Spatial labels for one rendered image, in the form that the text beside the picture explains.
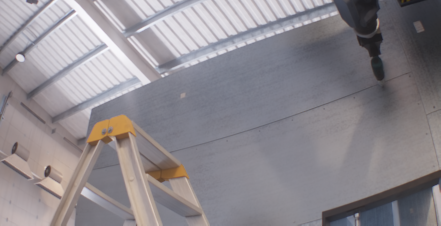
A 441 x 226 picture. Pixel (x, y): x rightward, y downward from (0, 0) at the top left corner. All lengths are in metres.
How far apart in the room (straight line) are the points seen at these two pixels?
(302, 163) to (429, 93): 0.72
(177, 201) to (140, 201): 0.18
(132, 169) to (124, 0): 7.63
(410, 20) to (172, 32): 7.55
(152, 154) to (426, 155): 1.11
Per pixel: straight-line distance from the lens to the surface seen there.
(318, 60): 1.92
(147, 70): 9.47
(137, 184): 1.09
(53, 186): 11.33
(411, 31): 1.92
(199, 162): 1.94
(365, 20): 1.42
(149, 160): 1.42
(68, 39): 9.89
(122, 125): 1.22
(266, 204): 1.65
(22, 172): 10.80
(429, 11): 2.02
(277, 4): 8.32
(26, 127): 12.11
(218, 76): 2.17
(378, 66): 1.55
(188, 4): 8.24
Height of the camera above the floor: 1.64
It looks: 38 degrees up
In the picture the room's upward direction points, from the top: 3 degrees clockwise
